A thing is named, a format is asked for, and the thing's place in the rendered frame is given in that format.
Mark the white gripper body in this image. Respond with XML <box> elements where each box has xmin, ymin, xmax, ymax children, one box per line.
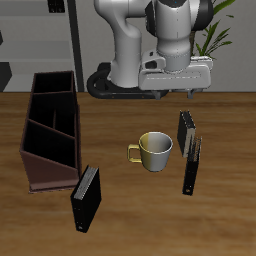
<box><xmin>138</xmin><ymin>55</ymin><xmax>214</xmax><ymax>92</ymax></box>

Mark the black book with pale pages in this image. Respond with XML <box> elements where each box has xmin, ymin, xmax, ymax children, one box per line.
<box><xmin>176</xmin><ymin>110</ymin><xmax>197</xmax><ymax>159</ymax></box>

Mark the thin black book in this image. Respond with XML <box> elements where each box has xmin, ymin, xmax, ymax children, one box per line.
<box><xmin>181</xmin><ymin>135</ymin><xmax>203</xmax><ymax>197</ymax></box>

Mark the dark brown desk caddy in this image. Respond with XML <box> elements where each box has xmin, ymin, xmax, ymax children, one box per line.
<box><xmin>19</xmin><ymin>70</ymin><xmax>83</xmax><ymax>194</ymax></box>

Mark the black standing book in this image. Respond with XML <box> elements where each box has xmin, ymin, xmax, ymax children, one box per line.
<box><xmin>70</xmin><ymin>164</ymin><xmax>103</xmax><ymax>234</ymax></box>

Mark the yellow and grey mug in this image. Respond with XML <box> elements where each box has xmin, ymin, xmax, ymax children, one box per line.
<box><xmin>126</xmin><ymin>131</ymin><xmax>174</xmax><ymax>173</ymax></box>

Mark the green pot plant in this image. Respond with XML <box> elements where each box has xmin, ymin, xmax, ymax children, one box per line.
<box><xmin>191</xmin><ymin>0</ymin><xmax>237</xmax><ymax>61</ymax></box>

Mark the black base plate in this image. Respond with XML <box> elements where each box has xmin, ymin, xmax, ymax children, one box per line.
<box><xmin>86</xmin><ymin>61</ymin><xmax>170</xmax><ymax>100</ymax></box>

